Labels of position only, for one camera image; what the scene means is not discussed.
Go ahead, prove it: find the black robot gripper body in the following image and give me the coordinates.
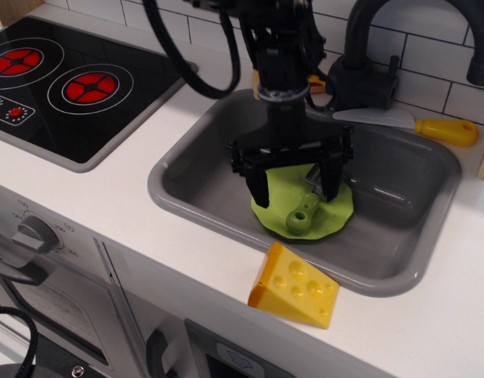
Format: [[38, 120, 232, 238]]
[[229, 94, 353, 176]]

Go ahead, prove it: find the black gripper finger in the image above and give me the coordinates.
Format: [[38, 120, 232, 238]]
[[319, 154, 345, 202], [244, 168, 270, 208]]

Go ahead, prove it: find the green handled grey spatula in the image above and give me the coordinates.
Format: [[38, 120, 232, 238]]
[[285, 164, 323, 235]]

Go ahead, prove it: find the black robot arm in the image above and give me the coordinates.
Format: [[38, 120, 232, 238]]
[[192, 1, 352, 208]]

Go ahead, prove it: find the green toy plate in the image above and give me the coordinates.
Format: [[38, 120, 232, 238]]
[[251, 164, 354, 240]]

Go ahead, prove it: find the grey plastic sink basin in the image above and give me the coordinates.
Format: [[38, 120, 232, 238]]
[[148, 90, 461, 297]]

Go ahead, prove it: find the toy pizza slice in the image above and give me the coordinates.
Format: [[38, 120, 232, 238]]
[[251, 69, 326, 99]]

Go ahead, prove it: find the dark grey toy faucet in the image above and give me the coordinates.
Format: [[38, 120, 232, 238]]
[[328, 0, 484, 110]]

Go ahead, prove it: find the yellow toy cheese wedge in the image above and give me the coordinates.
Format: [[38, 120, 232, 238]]
[[248, 243, 340, 329]]

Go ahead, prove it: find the black toy stove top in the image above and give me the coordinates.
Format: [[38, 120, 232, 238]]
[[0, 17, 184, 172]]

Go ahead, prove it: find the grey oven knob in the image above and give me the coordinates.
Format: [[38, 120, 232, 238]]
[[11, 216, 59, 254]]

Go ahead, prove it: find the white toy oven front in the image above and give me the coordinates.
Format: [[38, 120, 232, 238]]
[[0, 187, 144, 377]]

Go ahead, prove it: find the yellow handled toy knife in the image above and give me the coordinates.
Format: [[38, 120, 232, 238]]
[[333, 108, 479, 147]]

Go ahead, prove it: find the black braided cable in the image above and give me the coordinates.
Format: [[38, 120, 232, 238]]
[[142, 0, 242, 100]]

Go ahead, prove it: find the dark grey cabinet handle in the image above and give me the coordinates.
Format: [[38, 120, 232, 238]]
[[146, 329, 179, 378]]

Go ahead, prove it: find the grey oven door handle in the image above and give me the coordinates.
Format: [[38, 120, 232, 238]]
[[0, 239, 49, 286]]

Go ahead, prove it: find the black cable lower left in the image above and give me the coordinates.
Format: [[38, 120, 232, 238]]
[[0, 306, 39, 378]]

